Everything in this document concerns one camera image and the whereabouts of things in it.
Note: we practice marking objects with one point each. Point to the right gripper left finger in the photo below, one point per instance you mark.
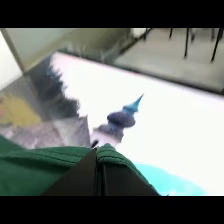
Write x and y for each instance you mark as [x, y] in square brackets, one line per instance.
[78, 181]

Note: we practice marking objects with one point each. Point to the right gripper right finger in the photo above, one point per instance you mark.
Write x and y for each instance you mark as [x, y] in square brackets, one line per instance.
[128, 183]

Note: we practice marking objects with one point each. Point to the green T-shirt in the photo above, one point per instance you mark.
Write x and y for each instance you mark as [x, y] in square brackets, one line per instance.
[30, 170]

